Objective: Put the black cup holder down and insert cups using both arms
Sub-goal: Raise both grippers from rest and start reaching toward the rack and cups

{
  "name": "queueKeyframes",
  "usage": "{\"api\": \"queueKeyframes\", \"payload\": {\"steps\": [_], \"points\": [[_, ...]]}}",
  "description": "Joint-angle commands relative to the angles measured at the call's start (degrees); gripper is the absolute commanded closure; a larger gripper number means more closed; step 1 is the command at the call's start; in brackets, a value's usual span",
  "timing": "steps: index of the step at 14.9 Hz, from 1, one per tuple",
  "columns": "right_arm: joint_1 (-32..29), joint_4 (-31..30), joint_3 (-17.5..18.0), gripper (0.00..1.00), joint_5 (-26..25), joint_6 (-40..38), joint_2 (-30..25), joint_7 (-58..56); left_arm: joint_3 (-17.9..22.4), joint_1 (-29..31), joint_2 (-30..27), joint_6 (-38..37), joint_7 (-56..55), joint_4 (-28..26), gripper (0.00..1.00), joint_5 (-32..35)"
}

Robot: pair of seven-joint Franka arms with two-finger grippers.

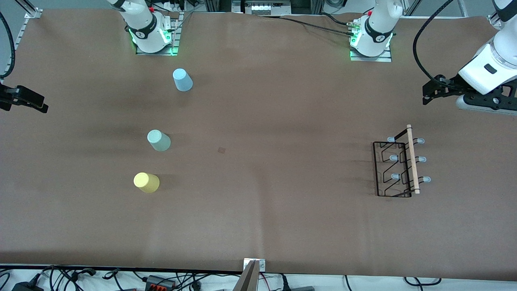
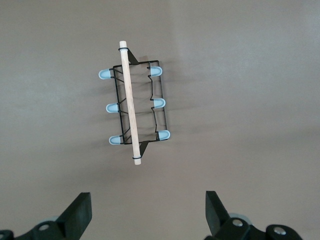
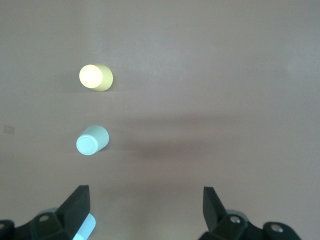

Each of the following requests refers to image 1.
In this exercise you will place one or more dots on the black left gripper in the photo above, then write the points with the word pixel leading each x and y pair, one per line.
pixel 449 86

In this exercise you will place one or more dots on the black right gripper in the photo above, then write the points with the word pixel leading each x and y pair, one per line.
pixel 8 97

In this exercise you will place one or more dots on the mint green plastic cup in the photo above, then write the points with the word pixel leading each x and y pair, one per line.
pixel 159 140

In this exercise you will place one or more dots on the yellow plastic cup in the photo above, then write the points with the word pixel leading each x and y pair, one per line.
pixel 147 182

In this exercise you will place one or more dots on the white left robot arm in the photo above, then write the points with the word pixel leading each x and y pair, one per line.
pixel 484 66

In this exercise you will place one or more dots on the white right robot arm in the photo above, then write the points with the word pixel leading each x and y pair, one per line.
pixel 141 18

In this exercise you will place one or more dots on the light blue plastic cup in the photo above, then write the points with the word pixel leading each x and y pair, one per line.
pixel 183 81

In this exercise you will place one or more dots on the white power strip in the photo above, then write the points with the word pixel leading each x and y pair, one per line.
pixel 171 6

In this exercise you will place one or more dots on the black power adapter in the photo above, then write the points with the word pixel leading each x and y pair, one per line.
pixel 26 287

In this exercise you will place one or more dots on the brown paper table cover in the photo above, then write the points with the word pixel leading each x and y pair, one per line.
pixel 282 182

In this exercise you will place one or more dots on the white control device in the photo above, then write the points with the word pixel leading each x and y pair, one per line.
pixel 264 7

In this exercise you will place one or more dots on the black box with orange plugs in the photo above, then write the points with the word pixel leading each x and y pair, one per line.
pixel 159 281

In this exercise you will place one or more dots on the grey power adapter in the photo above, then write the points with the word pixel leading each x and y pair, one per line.
pixel 303 288

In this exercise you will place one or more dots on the aluminium frame rail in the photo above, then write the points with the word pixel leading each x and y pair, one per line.
pixel 19 38

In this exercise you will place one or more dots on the aluminium left arm base plate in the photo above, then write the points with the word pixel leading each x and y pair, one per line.
pixel 383 57

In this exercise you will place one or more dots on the aluminium corner bracket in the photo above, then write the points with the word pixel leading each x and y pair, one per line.
pixel 33 13
pixel 496 18

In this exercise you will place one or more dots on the silver post bracket plate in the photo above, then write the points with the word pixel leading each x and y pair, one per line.
pixel 262 264

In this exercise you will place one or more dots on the aluminium camera post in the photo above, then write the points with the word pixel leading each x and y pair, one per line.
pixel 247 281

